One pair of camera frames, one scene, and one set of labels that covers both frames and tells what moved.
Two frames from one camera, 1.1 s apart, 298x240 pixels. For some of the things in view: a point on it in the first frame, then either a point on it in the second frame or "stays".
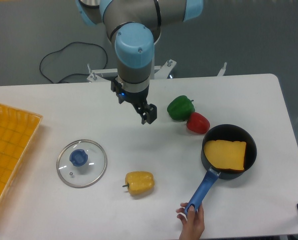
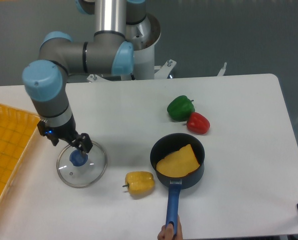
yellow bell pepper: x=139 y=182 stays
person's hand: x=193 y=225 → x=167 y=232
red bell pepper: x=198 y=123 stays
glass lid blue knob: x=81 y=163 stays
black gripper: x=136 y=98 → x=67 y=132
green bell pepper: x=180 y=107 stays
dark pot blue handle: x=229 y=150 → x=164 y=146
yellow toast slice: x=225 y=154 → x=178 y=164
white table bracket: x=222 y=71 stays
